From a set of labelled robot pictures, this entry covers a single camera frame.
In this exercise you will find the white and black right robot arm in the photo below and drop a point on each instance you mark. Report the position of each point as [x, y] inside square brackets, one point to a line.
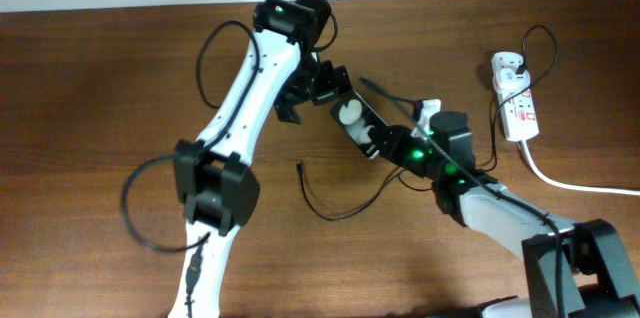
[573, 269]

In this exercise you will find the white usb charger adapter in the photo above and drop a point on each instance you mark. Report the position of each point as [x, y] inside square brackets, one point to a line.
[507, 80]

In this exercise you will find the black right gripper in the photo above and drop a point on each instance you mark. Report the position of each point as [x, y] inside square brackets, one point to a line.
[392, 149]

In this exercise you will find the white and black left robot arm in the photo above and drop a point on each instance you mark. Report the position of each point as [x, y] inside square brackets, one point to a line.
[213, 176]

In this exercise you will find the white power strip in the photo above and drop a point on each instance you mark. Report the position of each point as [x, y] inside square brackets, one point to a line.
[517, 108]

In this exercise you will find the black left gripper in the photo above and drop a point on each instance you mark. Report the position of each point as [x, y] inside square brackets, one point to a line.
[337, 80]

